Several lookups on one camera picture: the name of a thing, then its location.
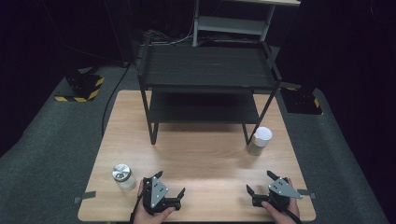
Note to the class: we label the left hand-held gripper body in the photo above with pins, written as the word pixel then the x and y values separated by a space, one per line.
pixel 158 194

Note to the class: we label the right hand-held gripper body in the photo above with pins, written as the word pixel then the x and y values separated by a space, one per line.
pixel 278 193

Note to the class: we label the silver-lid glass jar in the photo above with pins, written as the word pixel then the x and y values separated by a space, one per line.
pixel 122 174

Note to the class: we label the white-lid glass seasoning jar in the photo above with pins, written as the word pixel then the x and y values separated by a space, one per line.
pixel 262 137

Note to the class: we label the black two-tier shelf rack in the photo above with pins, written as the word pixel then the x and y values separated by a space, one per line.
pixel 205 67

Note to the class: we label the person's right hand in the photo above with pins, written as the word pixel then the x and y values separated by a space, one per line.
pixel 285 214

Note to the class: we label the person's left hand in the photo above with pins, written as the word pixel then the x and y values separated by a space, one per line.
pixel 149 216

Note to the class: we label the grey tape tab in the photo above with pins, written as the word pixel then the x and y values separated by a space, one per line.
pixel 84 197
pixel 308 194

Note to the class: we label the black stand base striped tape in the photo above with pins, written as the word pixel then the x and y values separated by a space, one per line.
pixel 302 101
pixel 83 88

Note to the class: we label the grey metal frame shelf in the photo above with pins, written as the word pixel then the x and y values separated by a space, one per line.
pixel 232 25

